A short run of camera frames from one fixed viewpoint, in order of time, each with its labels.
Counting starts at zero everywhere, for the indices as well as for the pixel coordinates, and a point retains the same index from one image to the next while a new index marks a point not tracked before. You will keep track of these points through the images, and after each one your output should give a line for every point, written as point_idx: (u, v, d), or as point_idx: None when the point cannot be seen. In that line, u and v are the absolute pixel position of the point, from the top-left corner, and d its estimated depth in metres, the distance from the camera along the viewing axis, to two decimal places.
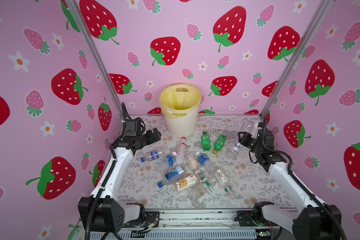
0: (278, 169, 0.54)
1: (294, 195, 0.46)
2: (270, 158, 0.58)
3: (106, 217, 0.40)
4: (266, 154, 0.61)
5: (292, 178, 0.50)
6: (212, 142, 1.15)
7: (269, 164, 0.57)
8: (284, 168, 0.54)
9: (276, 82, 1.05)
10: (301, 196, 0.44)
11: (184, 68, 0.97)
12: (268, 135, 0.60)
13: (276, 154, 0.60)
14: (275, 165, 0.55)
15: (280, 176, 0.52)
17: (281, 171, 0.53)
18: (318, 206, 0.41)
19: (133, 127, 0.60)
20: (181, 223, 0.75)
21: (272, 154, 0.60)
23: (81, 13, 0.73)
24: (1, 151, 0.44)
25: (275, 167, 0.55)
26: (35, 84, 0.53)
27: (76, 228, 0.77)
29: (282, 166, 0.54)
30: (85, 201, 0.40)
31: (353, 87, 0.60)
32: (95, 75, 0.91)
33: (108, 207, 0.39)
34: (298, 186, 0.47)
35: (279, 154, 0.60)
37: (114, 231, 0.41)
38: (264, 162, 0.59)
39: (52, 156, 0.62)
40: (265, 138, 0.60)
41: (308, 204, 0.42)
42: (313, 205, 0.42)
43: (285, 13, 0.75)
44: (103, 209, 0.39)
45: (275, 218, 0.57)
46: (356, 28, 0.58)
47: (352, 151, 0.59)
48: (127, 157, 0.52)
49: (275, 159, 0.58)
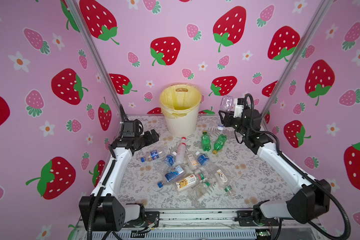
0: (267, 150, 0.53)
1: (286, 175, 0.47)
2: (257, 141, 0.56)
3: (108, 215, 0.40)
4: (254, 137, 0.58)
5: (282, 158, 0.50)
6: (212, 142, 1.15)
7: (258, 146, 0.55)
8: (273, 150, 0.53)
9: (276, 82, 1.05)
10: (294, 176, 0.45)
11: (184, 68, 0.97)
12: (255, 118, 0.55)
13: (263, 136, 0.58)
14: (264, 147, 0.54)
15: (269, 157, 0.52)
17: (271, 152, 0.52)
18: (311, 183, 0.43)
19: (132, 128, 0.61)
20: (181, 223, 0.75)
21: (259, 136, 0.58)
23: (81, 13, 0.73)
24: (2, 151, 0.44)
25: (264, 150, 0.54)
26: (35, 84, 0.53)
27: (77, 228, 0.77)
29: (271, 148, 0.53)
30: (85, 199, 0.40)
31: (353, 87, 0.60)
32: (95, 75, 0.91)
33: (110, 204, 0.39)
34: (290, 167, 0.47)
35: (266, 136, 0.58)
37: (115, 230, 0.41)
38: (252, 145, 0.58)
39: (52, 156, 0.62)
40: (253, 121, 0.56)
41: (302, 184, 0.43)
42: (307, 183, 0.43)
43: (285, 13, 0.75)
44: (104, 208, 0.39)
45: (272, 209, 0.58)
46: (356, 28, 0.58)
47: (352, 151, 0.59)
48: (126, 157, 0.53)
49: (262, 140, 0.56)
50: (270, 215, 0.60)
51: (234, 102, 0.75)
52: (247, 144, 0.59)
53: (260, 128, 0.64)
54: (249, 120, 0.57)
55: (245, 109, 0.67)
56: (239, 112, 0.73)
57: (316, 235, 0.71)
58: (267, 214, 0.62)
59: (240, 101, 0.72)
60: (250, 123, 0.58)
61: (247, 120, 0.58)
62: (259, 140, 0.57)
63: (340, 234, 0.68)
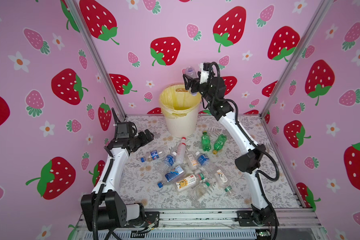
0: (228, 120, 0.60)
1: (238, 140, 0.59)
2: (220, 109, 0.62)
3: (111, 211, 0.41)
4: (217, 105, 0.63)
5: (238, 128, 0.59)
6: (212, 142, 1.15)
7: (220, 115, 0.61)
8: (232, 119, 0.61)
9: (276, 82, 1.05)
10: (244, 142, 0.57)
11: (184, 68, 0.97)
12: (221, 87, 0.57)
13: (226, 104, 0.63)
14: (225, 117, 0.61)
15: (227, 126, 0.62)
17: (230, 122, 0.60)
18: (254, 147, 0.57)
19: (126, 129, 0.63)
20: (181, 223, 0.75)
21: (222, 104, 0.63)
23: (81, 13, 0.73)
24: (2, 151, 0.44)
25: (224, 119, 0.61)
26: (35, 84, 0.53)
27: (76, 228, 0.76)
29: (231, 117, 0.61)
30: (86, 198, 0.40)
31: (353, 87, 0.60)
32: (95, 75, 0.91)
33: (112, 199, 0.40)
34: (242, 134, 0.59)
35: (229, 104, 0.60)
37: (119, 225, 0.42)
38: (216, 113, 0.63)
39: (52, 156, 0.62)
40: (218, 91, 0.59)
41: (248, 148, 0.56)
42: (251, 147, 0.57)
43: (285, 13, 0.75)
44: (107, 203, 0.40)
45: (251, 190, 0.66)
46: (356, 28, 0.58)
47: (352, 151, 0.59)
48: (123, 156, 0.54)
49: (225, 109, 0.62)
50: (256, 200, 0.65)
51: (200, 67, 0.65)
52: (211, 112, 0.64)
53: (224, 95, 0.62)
54: (214, 89, 0.59)
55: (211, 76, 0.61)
56: (205, 78, 0.67)
57: (316, 235, 0.71)
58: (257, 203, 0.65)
59: (205, 66, 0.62)
60: (215, 92, 0.60)
61: (212, 89, 0.60)
62: (222, 109, 0.62)
63: (340, 234, 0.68)
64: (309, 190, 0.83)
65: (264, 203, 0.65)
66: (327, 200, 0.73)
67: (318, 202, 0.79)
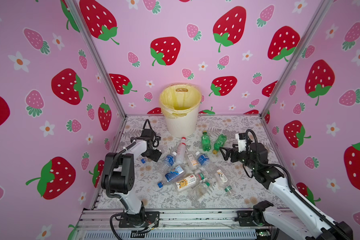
0: (280, 187, 0.52)
1: (302, 215, 0.45)
2: (267, 175, 0.56)
3: (124, 172, 0.49)
4: (263, 171, 0.58)
5: (296, 197, 0.48)
6: (212, 142, 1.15)
7: (269, 181, 0.54)
8: (285, 186, 0.52)
9: (276, 82, 1.05)
10: (311, 217, 0.43)
11: (184, 68, 0.97)
12: (261, 151, 0.57)
13: (272, 169, 0.58)
14: (276, 183, 0.53)
15: (282, 195, 0.51)
17: (283, 189, 0.51)
18: (330, 226, 0.41)
19: (149, 132, 0.80)
20: (181, 223, 0.75)
21: (268, 169, 0.58)
23: (81, 12, 0.73)
24: (2, 152, 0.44)
25: (275, 186, 0.53)
26: (35, 84, 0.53)
27: (76, 228, 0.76)
29: (283, 184, 0.52)
30: (110, 154, 0.52)
31: (353, 87, 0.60)
32: (95, 75, 0.91)
33: (129, 160, 0.50)
34: (305, 205, 0.46)
35: (276, 169, 0.58)
37: (127, 190, 0.49)
38: (263, 179, 0.57)
39: (52, 156, 0.62)
40: (259, 155, 0.58)
41: (322, 228, 0.41)
42: (326, 227, 0.41)
43: (286, 13, 0.75)
44: (125, 162, 0.50)
45: (278, 224, 0.57)
46: (356, 28, 0.58)
47: (352, 151, 0.59)
48: (143, 144, 0.67)
49: (273, 175, 0.56)
50: (271, 221, 0.60)
51: (236, 136, 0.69)
52: (258, 178, 0.58)
53: (267, 160, 0.59)
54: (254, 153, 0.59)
55: (250, 142, 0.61)
56: (243, 146, 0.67)
57: None
58: (267, 217, 0.62)
59: (242, 135, 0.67)
60: (256, 156, 0.59)
61: (253, 154, 0.60)
62: (269, 175, 0.56)
63: None
64: (309, 190, 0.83)
65: (271, 221, 0.61)
66: (326, 199, 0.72)
67: (318, 202, 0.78)
